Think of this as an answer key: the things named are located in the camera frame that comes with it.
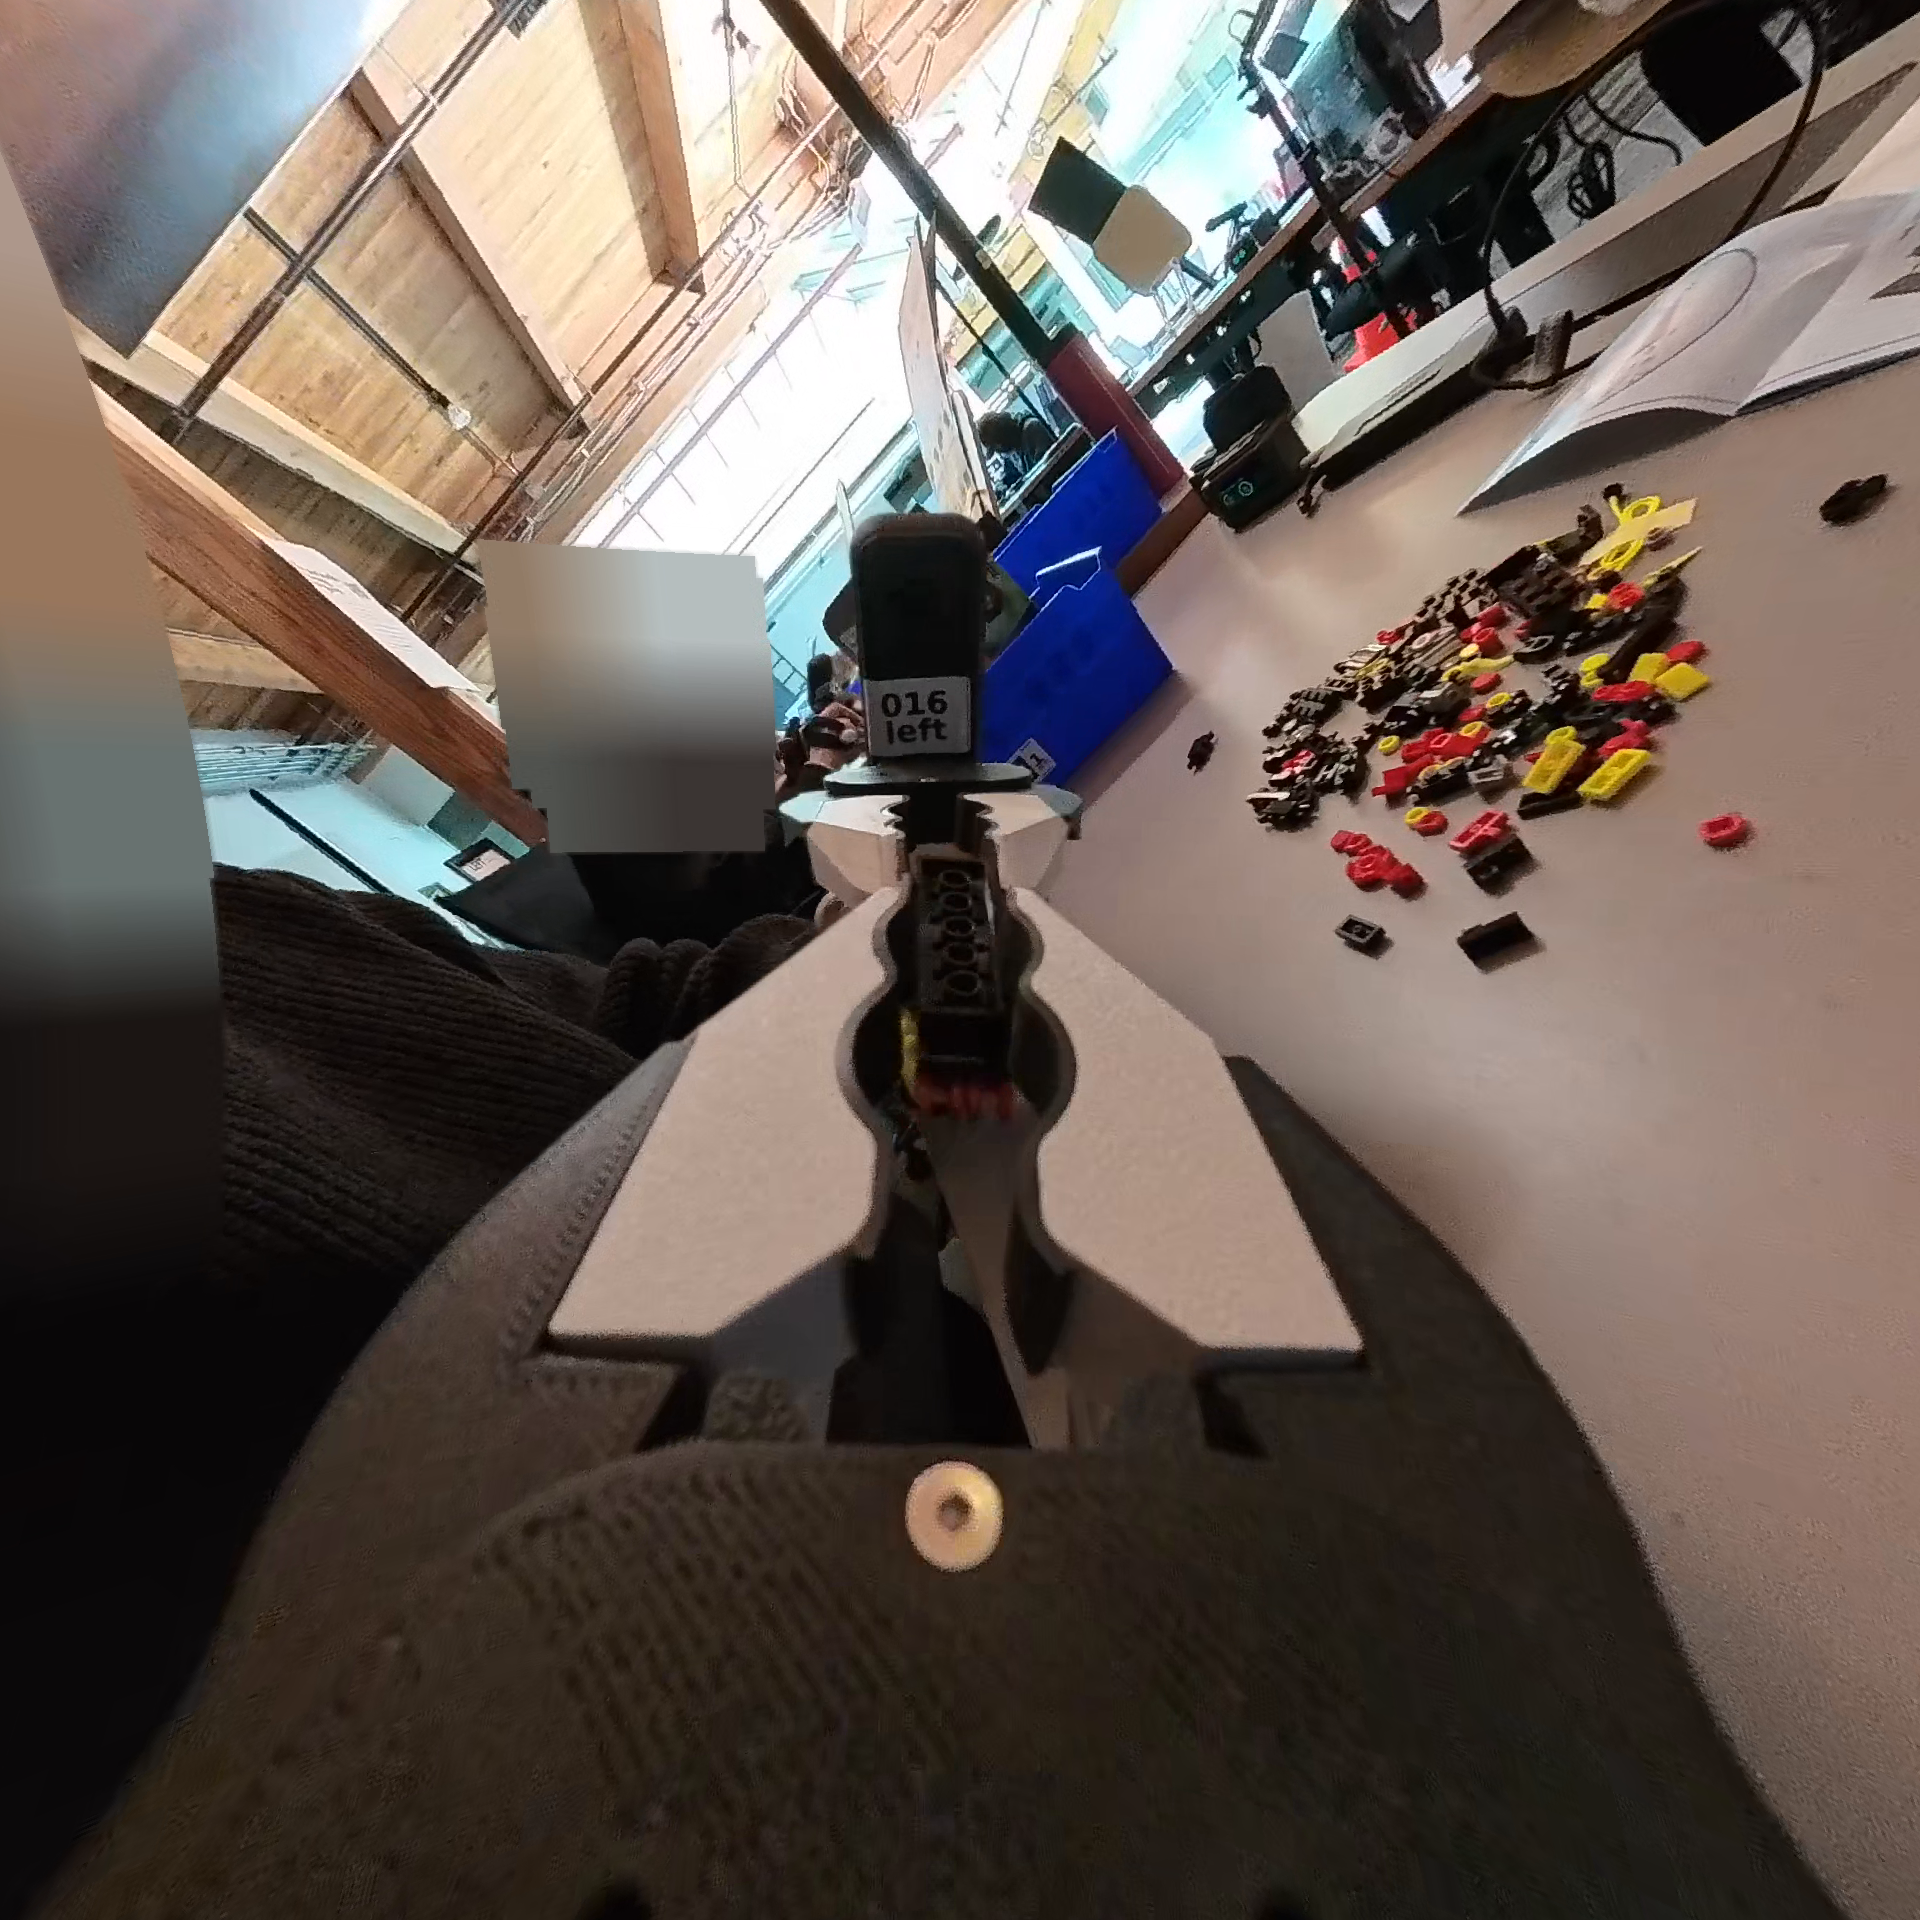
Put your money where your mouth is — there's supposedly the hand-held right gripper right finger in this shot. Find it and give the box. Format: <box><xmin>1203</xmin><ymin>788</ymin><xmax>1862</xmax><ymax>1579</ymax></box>
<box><xmin>1019</xmin><ymin>900</ymin><xmax>1370</xmax><ymax>1368</ymax></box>

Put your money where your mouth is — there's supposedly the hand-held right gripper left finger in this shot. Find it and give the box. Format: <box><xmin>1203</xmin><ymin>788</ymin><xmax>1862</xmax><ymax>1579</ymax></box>
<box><xmin>547</xmin><ymin>900</ymin><xmax>918</xmax><ymax>1347</ymax></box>

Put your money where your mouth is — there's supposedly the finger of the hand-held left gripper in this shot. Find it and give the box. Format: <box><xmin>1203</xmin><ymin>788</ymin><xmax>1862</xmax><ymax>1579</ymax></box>
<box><xmin>978</xmin><ymin>792</ymin><xmax>1087</xmax><ymax>905</ymax></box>
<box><xmin>778</xmin><ymin>788</ymin><xmax>921</xmax><ymax>921</ymax></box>

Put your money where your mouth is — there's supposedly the black yellow red lego model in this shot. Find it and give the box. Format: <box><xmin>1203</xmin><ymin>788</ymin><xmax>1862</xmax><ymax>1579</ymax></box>
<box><xmin>885</xmin><ymin>843</ymin><xmax>1046</xmax><ymax>1126</ymax></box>

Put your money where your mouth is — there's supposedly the pile of lego pieces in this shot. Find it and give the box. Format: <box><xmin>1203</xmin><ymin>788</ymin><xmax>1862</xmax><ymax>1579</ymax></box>
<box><xmin>1242</xmin><ymin>488</ymin><xmax>1714</xmax><ymax>904</ymax></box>

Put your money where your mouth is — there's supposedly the blue plastic bin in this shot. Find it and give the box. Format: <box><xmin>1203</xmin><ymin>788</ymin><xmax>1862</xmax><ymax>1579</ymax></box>
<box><xmin>983</xmin><ymin>430</ymin><xmax>1166</xmax><ymax>601</ymax></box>
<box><xmin>976</xmin><ymin>556</ymin><xmax>1177</xmax><ymax>784</ymax></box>

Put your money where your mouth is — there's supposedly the white board panel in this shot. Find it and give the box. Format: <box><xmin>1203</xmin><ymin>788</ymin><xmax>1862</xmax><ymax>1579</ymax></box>
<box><xmin>897</xmin><ymin>238</ymin><xmax>995</xmax><ymax>518</ymax></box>

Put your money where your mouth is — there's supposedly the person's black sweater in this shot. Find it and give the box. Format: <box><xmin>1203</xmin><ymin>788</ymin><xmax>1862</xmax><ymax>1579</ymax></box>
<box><xmin>210</xmin><ymin>862</ymin><xmax>818</xmax><ymax>1354</ymax></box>

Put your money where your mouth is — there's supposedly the small black device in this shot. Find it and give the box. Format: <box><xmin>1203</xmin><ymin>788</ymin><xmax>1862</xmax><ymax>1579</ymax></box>
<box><xmin>1192</xmin><ymin>368</ymin><xmax>1310</xmax><ymax>530</ymax></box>

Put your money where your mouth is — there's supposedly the black and beige chair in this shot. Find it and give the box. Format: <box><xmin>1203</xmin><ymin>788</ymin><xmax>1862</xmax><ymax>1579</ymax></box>
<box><xmin>1026</xmin><ymin>137</ymin><xmax>1198</xmax><ymax>294</ymax></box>

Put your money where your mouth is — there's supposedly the white flat device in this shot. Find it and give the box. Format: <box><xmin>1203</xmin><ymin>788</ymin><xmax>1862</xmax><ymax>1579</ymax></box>
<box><xmin>1289</xmin><ymin>323</ymin><xmax>1502</xmax><ymax>460</ymax></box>

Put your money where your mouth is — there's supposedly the instruction booklet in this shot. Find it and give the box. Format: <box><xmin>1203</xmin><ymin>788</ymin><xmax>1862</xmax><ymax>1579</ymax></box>
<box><xmin>1459</xmin><ymin>193</ymin><xmax>1920</xmax><ymax>518</ymax></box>

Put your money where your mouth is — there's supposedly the black cable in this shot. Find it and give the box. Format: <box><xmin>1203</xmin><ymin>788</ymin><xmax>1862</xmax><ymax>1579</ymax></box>
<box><xmin>1475</xmin><ymin>0</ymin><xmax>1827</xmax><ymax>396</ymax></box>

